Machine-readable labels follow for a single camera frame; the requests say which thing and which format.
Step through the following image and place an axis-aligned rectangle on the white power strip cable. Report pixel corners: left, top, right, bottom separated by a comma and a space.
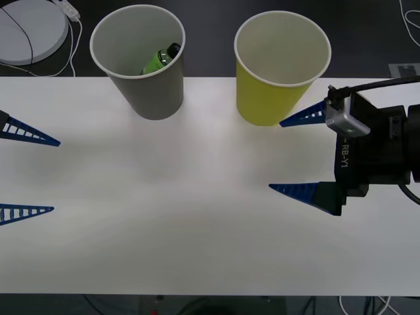
44, 18, 83, 78

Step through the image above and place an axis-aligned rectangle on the grey plastic waste bin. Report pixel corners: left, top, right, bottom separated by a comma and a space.
89, 5, 186, 121

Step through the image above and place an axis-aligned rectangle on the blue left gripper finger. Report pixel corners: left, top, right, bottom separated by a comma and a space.
0, 110, 62, 147
0, 203, 55, 226

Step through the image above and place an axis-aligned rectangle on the white floor cable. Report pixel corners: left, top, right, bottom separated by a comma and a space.
339, 295, 398, 315

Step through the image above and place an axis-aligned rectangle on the green plastic bottle black cap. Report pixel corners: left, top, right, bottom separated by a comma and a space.
141, 42, 182, 77

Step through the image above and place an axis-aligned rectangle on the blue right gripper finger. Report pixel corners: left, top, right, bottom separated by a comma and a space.
279, 100, 328, 129
268, 182, 347, 217

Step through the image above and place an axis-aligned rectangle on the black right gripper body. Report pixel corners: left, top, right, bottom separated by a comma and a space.
332, 104, 413, 198

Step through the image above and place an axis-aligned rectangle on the white power strip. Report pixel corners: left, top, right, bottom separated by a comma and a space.
54, 0, 81, 22

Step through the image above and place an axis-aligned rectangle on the round white disc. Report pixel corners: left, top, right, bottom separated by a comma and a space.
0, 0, 70, 66

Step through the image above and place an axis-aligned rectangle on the grey floor socket box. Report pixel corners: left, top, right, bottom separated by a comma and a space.
388, 62, 420, 79

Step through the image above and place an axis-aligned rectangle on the white looped cable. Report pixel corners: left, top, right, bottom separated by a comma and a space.
399, 0, 420, 60

